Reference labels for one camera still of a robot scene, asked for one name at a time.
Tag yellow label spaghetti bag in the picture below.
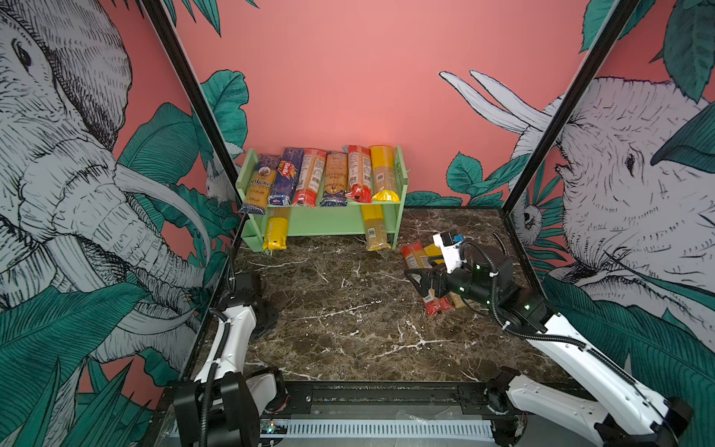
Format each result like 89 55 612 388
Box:
263 207 292 251

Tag blue yellow spaghetti bag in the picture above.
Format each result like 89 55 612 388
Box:
240 155 280 215

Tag dark blue pasta box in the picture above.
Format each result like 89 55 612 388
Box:
268 147 305 207

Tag blue-end yellow spaghetti bag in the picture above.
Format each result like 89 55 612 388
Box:
320 152 348 207

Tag red spaghetti bag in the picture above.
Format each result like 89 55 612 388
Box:
292 148 328 208
344 145 372 203
400 242 454 316

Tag yellow spaghetti bag long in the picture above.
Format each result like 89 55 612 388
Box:
370 145 400 203

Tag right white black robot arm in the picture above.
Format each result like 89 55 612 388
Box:
404 232 694 446

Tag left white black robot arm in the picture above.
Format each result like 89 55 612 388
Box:
173 272 289 446

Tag green two-tier shelf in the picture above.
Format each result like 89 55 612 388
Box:
241 146 409 253

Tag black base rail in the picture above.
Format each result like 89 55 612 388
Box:
150 381 616 426

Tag left black frame post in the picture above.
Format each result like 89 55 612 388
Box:
142 0 238 186

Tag black frame post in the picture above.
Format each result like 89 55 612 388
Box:
142 0 238 186
501 0 640 214

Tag right black frame post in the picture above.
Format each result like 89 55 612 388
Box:
501 0 640 214

